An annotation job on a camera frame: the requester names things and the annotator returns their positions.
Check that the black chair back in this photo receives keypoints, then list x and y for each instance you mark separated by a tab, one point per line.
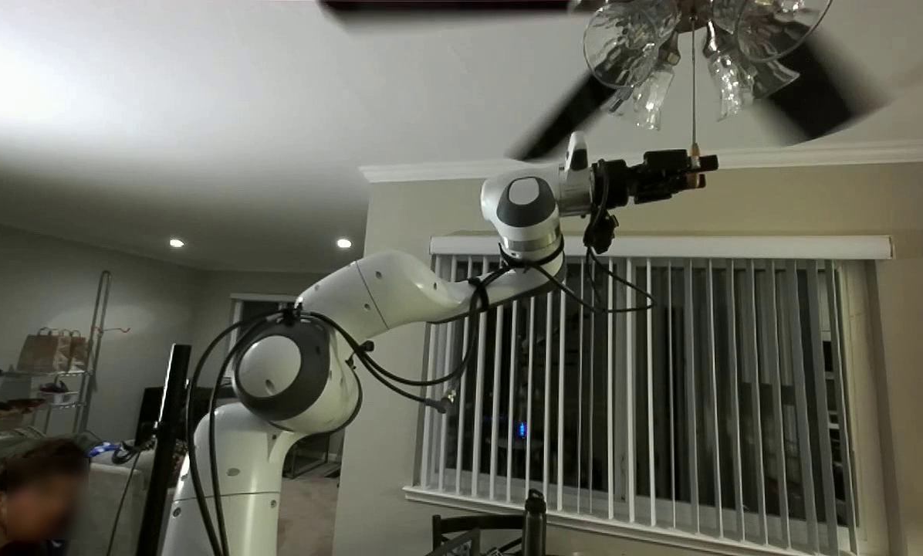
496	531

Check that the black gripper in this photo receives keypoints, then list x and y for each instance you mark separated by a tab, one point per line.
655	178

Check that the ceiling fan with glass lights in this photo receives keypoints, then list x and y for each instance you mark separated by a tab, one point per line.
814	69

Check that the person in background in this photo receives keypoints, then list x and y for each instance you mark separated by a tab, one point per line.
41	494

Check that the metal storage shelf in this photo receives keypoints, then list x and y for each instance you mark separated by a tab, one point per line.
49	391

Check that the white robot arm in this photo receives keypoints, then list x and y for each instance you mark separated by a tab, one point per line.
299	371

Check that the white vertical window blinds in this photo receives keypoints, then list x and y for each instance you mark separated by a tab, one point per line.
710	395

